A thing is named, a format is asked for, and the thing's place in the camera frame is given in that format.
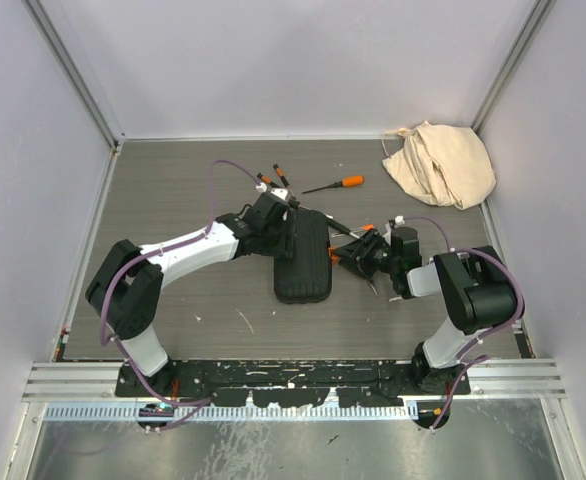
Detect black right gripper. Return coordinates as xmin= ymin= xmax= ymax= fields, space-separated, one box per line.
xmin=332 ymin=228 xmax=399 ymax=278

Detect black plastic tool case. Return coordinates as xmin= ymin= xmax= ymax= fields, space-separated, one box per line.
xmin=274 ymin=210 xmax=332 ymax=304

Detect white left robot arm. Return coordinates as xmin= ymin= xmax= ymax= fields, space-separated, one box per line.
xmin=85 ymin=189 xmax=290 ymax=396

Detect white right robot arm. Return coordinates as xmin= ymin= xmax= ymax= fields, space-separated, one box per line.
xmin=330 ymin=226 xmax=523 ymax=395

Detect orange black pliers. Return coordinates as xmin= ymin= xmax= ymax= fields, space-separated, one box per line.
xmin=365 ymin=275 xmax=379 ymax=297

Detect small precision screwdriver left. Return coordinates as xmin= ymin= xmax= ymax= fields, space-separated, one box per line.
xmin=257 ymin=173 xmax=273 ymax=186

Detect small precision screwdriver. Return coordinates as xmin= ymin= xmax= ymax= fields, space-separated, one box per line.
xmin=257 ymin=173 xmax=273 ymax=186
xmin=273 ymin=164 xmax=294 ymax=196

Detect small precision screwdriver right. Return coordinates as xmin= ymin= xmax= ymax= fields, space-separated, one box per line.
xmin=273 ymin=164 xmax=294 ymax=196

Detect beige cloth bag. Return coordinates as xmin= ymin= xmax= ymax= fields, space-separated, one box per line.
xmin=382 ymin=121 xmax=496 ymax=210

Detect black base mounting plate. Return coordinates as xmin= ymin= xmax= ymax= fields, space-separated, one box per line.
xmin=115 ymin=358 xmax=472 ymax=409

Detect black handled screwdriver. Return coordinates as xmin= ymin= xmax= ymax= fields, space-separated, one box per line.
xmin=288 ymin=198 xmax=333 ymax=219

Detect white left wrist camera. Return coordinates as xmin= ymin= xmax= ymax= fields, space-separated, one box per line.
xmin=255 ymin=182 xmax=290 ymax=204

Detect black handled claw hammer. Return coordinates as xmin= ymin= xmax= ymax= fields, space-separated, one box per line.
xmin=327 ymin=218 xmax=359 ymax=239

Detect orange handled screwdriver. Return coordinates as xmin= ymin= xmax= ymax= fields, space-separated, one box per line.
xmin=303 ymin=175 xmax=365 ymax=194

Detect slotted grey cable duct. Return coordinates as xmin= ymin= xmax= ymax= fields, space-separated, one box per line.
xmin=44 ymin=402 xmax=418 ymax=423

